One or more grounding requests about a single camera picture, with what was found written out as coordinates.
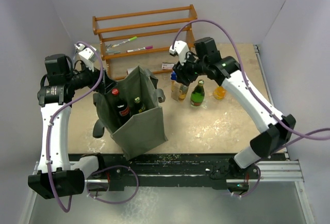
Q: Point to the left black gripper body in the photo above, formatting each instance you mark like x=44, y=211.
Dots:
x=85, y=78

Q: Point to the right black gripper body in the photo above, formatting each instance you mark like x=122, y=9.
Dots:
x=190, y=71

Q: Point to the blue orange juice carton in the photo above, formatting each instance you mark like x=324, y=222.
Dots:
x=178, y=90

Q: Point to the orange drink plastic bottle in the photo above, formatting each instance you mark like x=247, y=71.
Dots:
x=219, y=93

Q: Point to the Coca-Cola glass bottle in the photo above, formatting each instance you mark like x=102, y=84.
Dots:
x=121, y=106

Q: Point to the grey-green canvas bag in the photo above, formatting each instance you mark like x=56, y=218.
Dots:
x=144, y=131

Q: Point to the green soda bottle yellow label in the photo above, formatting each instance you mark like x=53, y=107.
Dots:
x=139, y=106

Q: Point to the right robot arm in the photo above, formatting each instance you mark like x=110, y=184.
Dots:
x=226, y=72

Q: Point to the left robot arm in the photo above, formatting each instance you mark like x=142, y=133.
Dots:
x=56, y=176

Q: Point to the green glass bottle gold cap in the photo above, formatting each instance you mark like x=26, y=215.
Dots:
x=198, y=94

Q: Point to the red white small box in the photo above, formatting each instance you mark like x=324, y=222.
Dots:
x=129, y=70

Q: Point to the pink-capped marker pen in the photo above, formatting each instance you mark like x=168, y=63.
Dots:
x=139, y=49

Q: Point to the wooden three-tier rack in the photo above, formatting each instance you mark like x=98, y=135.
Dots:
x=149, y=49

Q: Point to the green-capped marker pen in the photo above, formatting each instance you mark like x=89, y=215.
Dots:
x=125, y=41

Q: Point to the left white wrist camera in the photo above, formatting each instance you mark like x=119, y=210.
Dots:
x=87, y=56

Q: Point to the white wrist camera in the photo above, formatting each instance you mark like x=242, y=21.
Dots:
x=87, y=56
x=180, y=48

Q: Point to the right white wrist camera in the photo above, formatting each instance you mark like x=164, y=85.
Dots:
x=180, y=48

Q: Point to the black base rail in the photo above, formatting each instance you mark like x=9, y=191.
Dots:
x=214, y=170

